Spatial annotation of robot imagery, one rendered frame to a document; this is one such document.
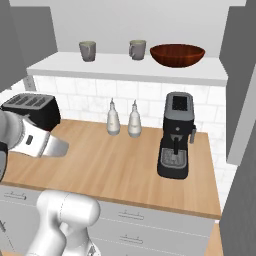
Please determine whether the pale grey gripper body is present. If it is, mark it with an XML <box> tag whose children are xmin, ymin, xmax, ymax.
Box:
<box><xmin>42</xmin><ymin>132</ymin><xmax>70</xmax><ymax>158</ymax></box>

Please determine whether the white cabinet shelf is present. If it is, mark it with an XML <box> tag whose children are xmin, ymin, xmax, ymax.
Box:
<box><xmin>26</xmin><ymin>51</ymin><xmax>230</xmax><ymax>88</ymax></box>

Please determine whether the grey cabinet door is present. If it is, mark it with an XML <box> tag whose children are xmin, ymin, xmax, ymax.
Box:
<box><xmin>9</xmin><ymin>5</ymin><xmax>59</xmax><ymax>68</ymax></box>
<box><xmin>218</xmin><ymin>0</ymin><xmax>256</xmax><ymax>167</ymax></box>

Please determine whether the black four-slot toaster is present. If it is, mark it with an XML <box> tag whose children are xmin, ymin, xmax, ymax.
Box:
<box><xmin>0</xmin><ymin>92</ymin><xmax>62</xmax><ymax>133</ymax></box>

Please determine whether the grey drawer front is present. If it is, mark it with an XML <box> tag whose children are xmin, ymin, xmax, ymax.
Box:
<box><xmin>87</xmin><ymin>217</ymin><xmax>210</xmax><ymax>256</ymax></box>
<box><xmin>0</xmin><ymin>184</ymin><xmax>46</xmax><ymax>208</ymax></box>
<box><xmin>95</xmin><ymin>199</ymin><xmax>217</xmax><ymax>239</ymax></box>

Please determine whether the white bottle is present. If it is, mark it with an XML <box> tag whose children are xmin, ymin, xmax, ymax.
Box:
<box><xmin>106</xmin><ymin>97</ymin><xmax>122</xmax><ymax>137</ymax></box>
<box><xmin>127</xmin><ymin>99</ymin><xmax>143</xmax><ymax>139</ymax></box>

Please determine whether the grey cupboard door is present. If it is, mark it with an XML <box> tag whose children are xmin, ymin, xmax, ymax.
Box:
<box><xmin>0</xmin><ymin>201</ymin><xmax>43</xmax><ymax>256</ymax></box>

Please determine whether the grey mug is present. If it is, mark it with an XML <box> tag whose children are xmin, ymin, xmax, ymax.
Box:
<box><xmin>128</xmin><ymin>39</ymin><xmax>148</xmax><ymax>62</ymax></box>
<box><xmin>78</xmin><ymin>40</ymin><xmax>98</xmax><ymax>63</ymax></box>

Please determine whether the black coffee machine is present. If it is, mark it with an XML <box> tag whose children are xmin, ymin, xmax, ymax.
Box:
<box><xmin>156</xmin><ymin>91</ymin><xmax>198</xmax><ymax>181</ymax></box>

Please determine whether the brown wooden bowl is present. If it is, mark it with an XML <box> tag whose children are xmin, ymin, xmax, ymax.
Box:
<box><xmin>149</xmin><ymin>43</ymin><xmax>207</xmax><ymax>69</ymax></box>

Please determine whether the grey tall side panel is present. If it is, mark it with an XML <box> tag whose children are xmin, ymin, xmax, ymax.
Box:
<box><xmin>217</xmin><ymin>128</ymin><xmax>256</xmax><ymax>256</ymax></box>

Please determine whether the grey drawer handle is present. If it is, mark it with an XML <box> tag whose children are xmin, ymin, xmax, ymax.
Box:
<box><xmin>117</xmin><ymin>209</ymin><xmax>146</xmax><ymax>222</ymax></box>
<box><xmin>119</xmin><ymin>233</ymin><xmax>145</xmax><ymax>246</ymax></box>
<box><xmin>2</xmin><ymin>191</ymin><xmax>28</xmax><ymax>202</ymax></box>

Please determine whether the white wall outlet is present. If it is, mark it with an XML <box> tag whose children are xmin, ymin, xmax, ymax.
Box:
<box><xmin>24</xmin><ymin>75</ymin><xmax>36</xmax><ymax>92</ymax></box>

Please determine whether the grey cupboard door handle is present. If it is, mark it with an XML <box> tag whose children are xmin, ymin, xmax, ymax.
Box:
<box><xmin>0</xmin><ymin>219</ymin><xmax>16</xmax><ymax>253</ymax></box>

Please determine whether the grey wall cabinet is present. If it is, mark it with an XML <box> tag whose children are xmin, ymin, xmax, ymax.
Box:
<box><xmin>0</xmin><ymin>0</ymin><xmax>28</xmax><ymax>94</ymax></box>

